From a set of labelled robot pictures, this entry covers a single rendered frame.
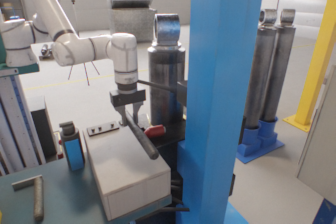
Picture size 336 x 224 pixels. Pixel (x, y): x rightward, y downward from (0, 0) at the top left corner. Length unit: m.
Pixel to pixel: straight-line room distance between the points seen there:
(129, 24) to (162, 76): 7.99
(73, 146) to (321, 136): 0.88
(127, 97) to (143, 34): 8.53
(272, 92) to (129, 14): 7.24
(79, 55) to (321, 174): 0.86
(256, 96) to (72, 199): 2.04
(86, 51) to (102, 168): 0.41
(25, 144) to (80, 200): 1.39
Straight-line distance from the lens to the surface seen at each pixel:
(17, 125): 2.15
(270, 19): 2.33
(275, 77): 2.66
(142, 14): 9.23
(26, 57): 1.70
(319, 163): 0.81
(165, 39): 1.17
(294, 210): 2.44
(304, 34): 12.85
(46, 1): 0.96
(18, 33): 1.68
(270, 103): 2.77
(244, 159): 2.76
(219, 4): 0.70
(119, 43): 0.74
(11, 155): 2.30
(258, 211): 2.30
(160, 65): 1.16
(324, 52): 3.43
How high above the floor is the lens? 1.73
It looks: 25 degrees down
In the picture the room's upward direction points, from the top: straight up
